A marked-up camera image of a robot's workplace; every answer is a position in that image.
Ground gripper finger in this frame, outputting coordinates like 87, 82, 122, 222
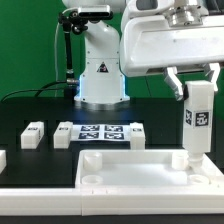
164, 67, 183, 101
204, 63, 221, 84

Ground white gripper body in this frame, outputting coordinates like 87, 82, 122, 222
120, 15, 224, 77

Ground white desk top tray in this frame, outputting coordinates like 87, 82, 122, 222
75, 149, 224, 192

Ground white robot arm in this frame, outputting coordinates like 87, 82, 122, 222
61, 0, 224, 108

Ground fiducial marker sheet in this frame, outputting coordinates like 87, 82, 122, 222
78, 124, 125, 141

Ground white left fence block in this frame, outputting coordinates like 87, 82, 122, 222
0, 150, 7, 174

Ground white front fence bar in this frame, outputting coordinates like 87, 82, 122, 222
0, 186, 224, 216

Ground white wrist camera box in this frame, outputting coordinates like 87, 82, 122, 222
121, 0, 175, 30

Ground black camera on mount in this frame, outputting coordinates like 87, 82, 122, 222
77, 5, 111, 20

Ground black cable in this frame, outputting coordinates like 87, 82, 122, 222
0, 79, 69, 103

